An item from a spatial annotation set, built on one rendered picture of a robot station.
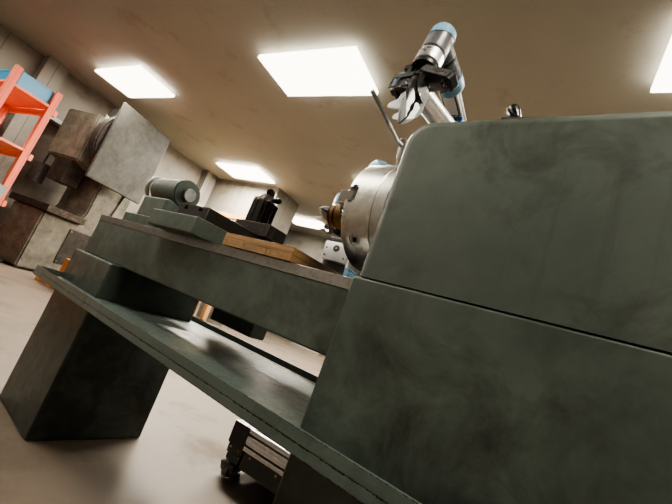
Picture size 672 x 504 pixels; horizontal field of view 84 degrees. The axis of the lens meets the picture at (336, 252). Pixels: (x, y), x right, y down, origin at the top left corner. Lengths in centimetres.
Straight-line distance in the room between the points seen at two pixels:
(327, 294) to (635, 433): 59
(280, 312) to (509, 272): 55
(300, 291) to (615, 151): 69
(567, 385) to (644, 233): 25
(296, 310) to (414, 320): 33
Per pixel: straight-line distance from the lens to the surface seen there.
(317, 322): 89
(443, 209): 78
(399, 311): 73
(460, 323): 69
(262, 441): 177
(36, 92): 557
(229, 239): 119
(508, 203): 75
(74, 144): 715
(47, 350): 191
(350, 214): 97
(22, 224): 707
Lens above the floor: 74
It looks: 11 degrees up
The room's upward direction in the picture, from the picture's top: 20 degrees clockwise
